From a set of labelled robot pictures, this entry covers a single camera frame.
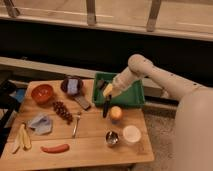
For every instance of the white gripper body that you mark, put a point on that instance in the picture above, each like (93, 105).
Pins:
(120, 83)

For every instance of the black brush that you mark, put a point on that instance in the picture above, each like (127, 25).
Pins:
(106, 106)

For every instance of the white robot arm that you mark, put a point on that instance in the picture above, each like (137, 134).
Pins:
(193, 134)

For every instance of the green plastic tray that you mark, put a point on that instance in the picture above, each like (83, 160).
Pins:
(133, 97)

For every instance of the yellow apple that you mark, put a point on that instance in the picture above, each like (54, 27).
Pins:
(116, 113)

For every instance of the blue sponge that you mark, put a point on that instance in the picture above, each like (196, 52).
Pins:
(72, 86)

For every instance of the small metal cup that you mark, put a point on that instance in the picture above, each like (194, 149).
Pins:
(111, 138)

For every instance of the dark bowl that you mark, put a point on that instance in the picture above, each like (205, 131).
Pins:
(64, 83)

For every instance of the bunch of dark grapes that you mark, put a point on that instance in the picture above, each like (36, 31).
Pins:
(62, 111)

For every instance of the red bowl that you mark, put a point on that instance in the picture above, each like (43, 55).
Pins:
(41, 94)

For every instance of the blue-grey cloth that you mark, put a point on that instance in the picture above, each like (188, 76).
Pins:
(41, 124)

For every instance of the red sausage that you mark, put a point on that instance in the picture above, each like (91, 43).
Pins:
(55, 149)

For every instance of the black chair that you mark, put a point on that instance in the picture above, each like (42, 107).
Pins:
(10, 104)

